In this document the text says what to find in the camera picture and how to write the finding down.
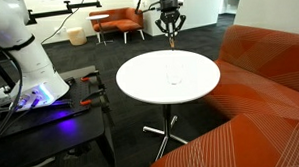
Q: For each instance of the white wall outlet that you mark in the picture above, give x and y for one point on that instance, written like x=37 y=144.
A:
x=60 y=30

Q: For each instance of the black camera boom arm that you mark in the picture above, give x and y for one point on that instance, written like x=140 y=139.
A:
x=53 y=12

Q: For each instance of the black metal stand pole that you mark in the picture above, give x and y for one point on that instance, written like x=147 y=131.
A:
x=0 y=73

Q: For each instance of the large orange patterned sofa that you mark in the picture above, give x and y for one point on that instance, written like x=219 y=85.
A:
x=256 y=89

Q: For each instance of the small orange sofa white legs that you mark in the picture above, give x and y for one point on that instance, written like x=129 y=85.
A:
x=120 y=24

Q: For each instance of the cream cylindrical stool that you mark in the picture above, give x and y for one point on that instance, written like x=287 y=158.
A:
x=77 y=36

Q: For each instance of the clear drinking glass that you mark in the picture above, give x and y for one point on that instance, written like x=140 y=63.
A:
x=175 y=77

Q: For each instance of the orange pen with black grip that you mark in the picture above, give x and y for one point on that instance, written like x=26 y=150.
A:
x=172 y=42

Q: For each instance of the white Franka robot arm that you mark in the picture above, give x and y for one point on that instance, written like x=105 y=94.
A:
x=28 y=64

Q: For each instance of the white object under workbench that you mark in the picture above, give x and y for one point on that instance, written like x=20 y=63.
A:
x=40 y=164

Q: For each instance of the black robot workbench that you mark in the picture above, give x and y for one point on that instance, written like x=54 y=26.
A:
x=57 y=133

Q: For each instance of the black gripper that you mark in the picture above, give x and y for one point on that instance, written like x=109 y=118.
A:
x=169 y=2

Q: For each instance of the small white round side table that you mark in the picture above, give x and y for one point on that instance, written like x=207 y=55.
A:
x=98 y=17

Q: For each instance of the chrome pedestal table base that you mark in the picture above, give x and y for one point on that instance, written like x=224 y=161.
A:
x=167 y=121

